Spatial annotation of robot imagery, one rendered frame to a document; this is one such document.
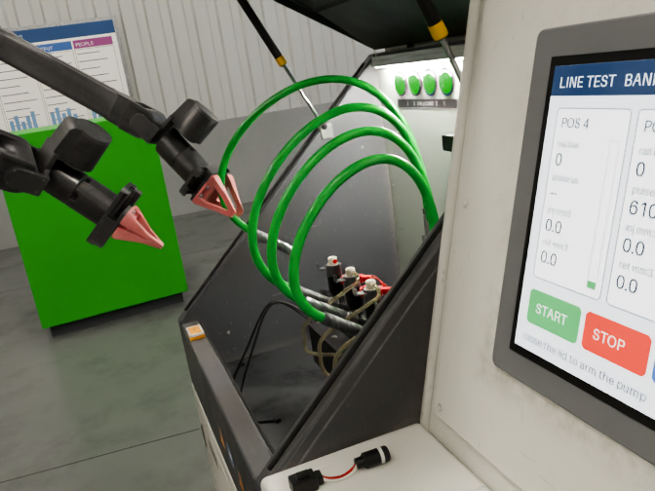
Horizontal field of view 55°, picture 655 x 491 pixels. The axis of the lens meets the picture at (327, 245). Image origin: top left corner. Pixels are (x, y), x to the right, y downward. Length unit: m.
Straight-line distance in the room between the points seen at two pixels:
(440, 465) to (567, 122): 0.41
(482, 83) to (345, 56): 7.09
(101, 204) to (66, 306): 3.41
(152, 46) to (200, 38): 0.53
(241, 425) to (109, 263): 3.44
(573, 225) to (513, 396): 0.20
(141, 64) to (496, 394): 6.94
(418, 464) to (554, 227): 0.33
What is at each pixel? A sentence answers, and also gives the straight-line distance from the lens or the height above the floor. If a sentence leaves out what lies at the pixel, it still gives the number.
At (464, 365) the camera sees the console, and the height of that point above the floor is 1.09.
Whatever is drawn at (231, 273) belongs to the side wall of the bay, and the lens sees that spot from 1.41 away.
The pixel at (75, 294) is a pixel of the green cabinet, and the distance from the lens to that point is 4.40.
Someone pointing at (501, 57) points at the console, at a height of 1.42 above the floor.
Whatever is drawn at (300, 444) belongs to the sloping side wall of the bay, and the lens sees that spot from 0.82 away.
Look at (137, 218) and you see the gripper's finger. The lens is 1.06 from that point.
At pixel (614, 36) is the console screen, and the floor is 1.43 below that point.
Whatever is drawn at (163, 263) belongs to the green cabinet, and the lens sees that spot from 4.40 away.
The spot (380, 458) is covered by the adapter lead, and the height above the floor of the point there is 0.99.
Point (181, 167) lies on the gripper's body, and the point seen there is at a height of 1.30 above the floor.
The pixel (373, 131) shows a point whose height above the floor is 1.34.
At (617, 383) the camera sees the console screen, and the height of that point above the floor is 1.16.
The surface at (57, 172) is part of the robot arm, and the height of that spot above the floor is 1.34.
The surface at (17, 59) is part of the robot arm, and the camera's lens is 1.38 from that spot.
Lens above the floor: 1.44
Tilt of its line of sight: 16 degrees down
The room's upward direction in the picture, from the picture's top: 8 degrees counter-clockwise
